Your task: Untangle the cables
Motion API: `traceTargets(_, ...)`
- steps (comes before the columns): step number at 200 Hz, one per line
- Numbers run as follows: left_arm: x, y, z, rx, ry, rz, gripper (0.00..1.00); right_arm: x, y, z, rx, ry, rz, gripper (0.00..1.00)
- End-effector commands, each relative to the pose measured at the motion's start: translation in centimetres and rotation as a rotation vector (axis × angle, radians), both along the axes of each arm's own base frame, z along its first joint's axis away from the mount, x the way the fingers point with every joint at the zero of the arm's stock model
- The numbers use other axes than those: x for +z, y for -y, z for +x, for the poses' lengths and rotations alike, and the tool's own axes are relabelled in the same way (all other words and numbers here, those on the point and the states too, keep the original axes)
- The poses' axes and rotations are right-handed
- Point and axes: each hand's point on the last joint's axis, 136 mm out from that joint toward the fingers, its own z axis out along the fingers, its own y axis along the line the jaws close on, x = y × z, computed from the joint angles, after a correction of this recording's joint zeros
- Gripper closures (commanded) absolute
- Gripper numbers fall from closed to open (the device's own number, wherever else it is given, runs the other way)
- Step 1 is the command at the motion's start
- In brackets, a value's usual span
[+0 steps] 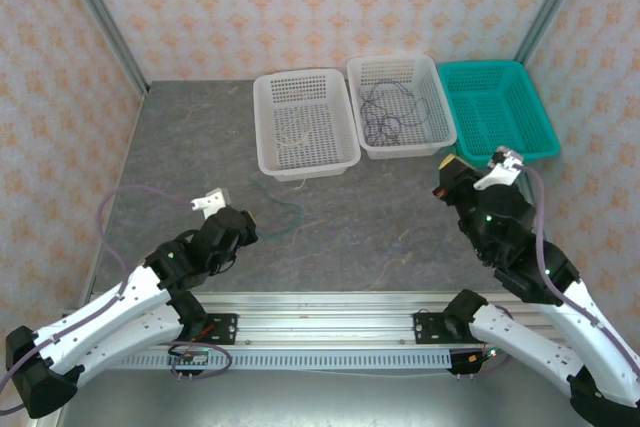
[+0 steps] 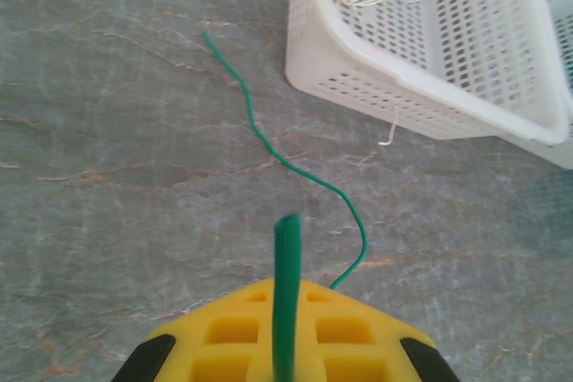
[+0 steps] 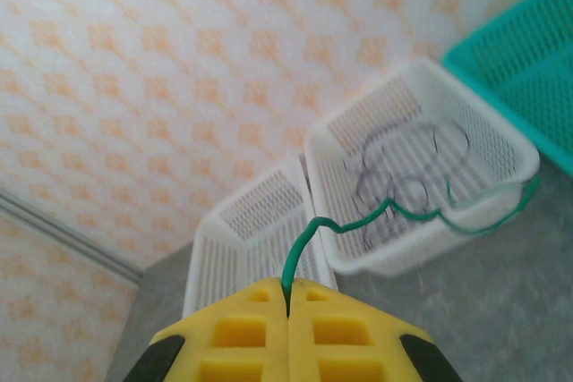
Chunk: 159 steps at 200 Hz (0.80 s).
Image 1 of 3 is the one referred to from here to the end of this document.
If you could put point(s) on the white perforated plastic basket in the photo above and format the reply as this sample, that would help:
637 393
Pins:
305 97
400 72

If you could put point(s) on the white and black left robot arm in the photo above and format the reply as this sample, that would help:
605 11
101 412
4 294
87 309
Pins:
100 312

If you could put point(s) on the aluminium frame post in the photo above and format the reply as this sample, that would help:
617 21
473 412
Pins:
105 22
550 7

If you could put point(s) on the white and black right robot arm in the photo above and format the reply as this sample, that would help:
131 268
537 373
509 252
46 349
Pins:
575 312

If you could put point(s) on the teal perforated plastic basket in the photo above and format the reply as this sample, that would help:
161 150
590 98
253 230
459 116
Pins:
495 112

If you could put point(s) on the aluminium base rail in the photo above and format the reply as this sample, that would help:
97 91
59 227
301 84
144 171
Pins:
325 317

